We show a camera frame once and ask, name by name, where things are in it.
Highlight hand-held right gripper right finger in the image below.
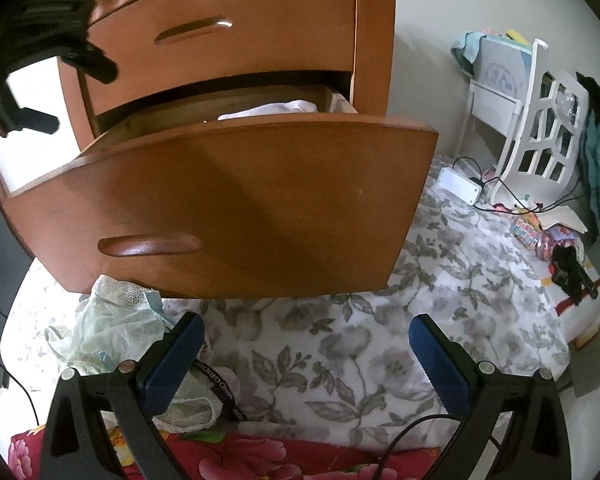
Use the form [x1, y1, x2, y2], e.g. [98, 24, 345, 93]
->
[408, 313, 573, 480]

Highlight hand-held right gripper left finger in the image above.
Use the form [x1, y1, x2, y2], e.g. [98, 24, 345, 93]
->
[40, 311, 206, 480]

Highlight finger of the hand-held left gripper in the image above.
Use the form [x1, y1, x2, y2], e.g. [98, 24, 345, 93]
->
[10, 106, 62, 136]
[55, 40, 119, 85]

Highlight light green lace garment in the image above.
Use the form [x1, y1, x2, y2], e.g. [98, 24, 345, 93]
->
[46, 276, 222, 434]

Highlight cream white garment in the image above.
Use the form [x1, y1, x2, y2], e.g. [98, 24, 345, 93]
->
[217, 100, 319, 122]

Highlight wooden nightstand drawer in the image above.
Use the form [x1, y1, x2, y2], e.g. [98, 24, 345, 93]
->
[2, 85, 440, 299]
[74, 0, 359, 117]

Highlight small pale pink garment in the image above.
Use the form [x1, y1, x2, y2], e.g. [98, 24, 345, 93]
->
[327, 91, 357, 116]

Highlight grey floral blanket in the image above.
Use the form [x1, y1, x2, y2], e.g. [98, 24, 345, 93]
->
[2, 157, 572, 447]

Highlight red parrot printed blanket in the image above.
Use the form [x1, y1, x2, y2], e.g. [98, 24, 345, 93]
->
[7, 422, 442, 480]

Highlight black clamp object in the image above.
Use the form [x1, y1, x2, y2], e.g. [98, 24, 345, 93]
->
[551, 245, 600, 306]

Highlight pink jar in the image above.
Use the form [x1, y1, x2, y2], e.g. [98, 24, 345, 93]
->
[535, 227, 577, 262]

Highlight colourful puzzle cube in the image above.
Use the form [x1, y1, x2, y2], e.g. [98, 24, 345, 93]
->
[510, 212, 542, 252]

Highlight white power box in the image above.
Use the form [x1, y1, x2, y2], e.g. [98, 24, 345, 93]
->
[437, 167, 483, 206]

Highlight cream paper sheets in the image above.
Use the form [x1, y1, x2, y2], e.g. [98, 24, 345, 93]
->
[540, 207, 589, 234]

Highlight white lattice rack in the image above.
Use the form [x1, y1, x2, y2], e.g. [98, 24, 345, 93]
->
[495, 40, 592, 212]

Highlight wooden nightstand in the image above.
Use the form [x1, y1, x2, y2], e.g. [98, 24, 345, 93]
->
[57, 0, 397, 221]

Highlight white printed storage box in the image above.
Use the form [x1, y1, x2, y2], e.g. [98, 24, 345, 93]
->
[467, 35, 531, 137]

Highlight teal towel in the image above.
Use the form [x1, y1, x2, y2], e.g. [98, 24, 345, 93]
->
[449, 31, 483, 77]

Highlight black printed strap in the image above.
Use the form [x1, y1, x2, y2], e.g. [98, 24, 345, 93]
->
[191, 357, 249, 424]

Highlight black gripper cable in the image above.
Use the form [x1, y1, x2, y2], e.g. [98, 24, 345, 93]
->
[377, 414, 503, 480]

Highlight thin black cable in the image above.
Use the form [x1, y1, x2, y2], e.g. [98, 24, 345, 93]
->
[450, 156, 588, 213]

